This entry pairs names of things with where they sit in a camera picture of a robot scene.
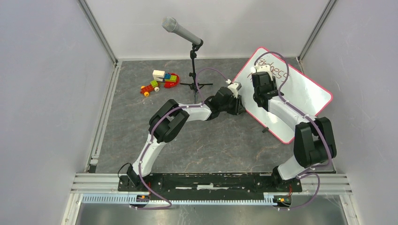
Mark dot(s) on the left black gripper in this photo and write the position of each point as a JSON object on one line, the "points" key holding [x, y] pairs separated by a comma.
{"points": [[238, 108]]}

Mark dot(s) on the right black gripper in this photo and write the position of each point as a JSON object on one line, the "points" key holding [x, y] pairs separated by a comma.
{"points": [[273, 82]]}

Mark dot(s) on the pink framed whiteboard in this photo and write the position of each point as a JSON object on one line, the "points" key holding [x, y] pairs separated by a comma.
{"points": [[299, 90]]}

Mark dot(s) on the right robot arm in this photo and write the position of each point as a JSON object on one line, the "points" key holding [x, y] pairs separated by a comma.
{"points": [[314, 142]]}

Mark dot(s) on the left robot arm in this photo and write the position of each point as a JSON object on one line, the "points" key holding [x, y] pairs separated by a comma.
{"points": [[167, 122]]}

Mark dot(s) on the black microphone tripod stand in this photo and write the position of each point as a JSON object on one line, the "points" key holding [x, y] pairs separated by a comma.
{"points": [[194, 86]]}

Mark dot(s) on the red toy boat with blocks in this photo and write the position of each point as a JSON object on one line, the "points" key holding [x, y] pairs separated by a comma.
{"points": [[169, 80]]}

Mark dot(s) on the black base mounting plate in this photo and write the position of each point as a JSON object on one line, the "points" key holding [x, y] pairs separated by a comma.
{"points": [[217, 186]]}

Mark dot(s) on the colourful toy block car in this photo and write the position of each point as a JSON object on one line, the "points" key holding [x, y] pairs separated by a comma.
{"points": [[153, 86]]}

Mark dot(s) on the grey microphone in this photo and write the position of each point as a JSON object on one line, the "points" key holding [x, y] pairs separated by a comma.
{"points": [[172, 26]]}

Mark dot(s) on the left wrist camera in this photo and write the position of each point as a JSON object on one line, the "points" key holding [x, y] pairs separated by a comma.
{"points": [[233, 88]]}

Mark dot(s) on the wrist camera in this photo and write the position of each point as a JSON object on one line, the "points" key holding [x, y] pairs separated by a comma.
{"points": [[261, 67], [233, 88]]}

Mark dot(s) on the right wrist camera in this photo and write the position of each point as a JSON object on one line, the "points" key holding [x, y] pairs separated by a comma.
{"points": [[261, 67]]}

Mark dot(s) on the aluminium rail frame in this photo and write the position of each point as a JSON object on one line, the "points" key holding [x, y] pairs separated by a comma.
{"points": [[114, 188]]}

